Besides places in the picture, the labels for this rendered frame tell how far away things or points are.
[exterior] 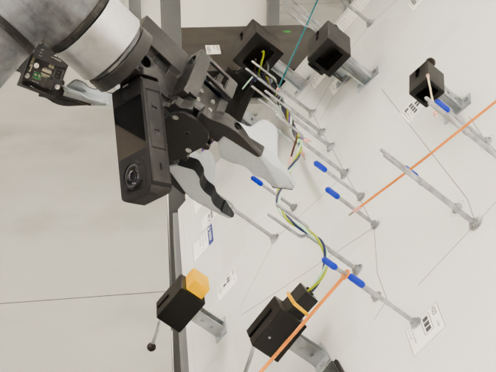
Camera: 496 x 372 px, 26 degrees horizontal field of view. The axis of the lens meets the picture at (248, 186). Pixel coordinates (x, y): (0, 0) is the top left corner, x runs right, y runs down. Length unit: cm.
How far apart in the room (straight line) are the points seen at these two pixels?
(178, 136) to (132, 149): 6
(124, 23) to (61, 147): 401
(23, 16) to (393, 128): 72
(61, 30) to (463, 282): 50
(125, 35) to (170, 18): 110
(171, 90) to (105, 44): 9
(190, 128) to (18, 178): 367
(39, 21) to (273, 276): 72
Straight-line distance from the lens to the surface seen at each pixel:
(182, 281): 157
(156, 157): 97
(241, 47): 190
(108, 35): 97
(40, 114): 544
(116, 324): 350
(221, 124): 100
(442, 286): 119
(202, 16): 434
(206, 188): 107
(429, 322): 117
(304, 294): 126
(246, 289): 162
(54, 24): 97
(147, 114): 98
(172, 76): 103
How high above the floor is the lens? 176
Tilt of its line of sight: 23 degrees down
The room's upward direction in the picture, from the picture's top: straight up
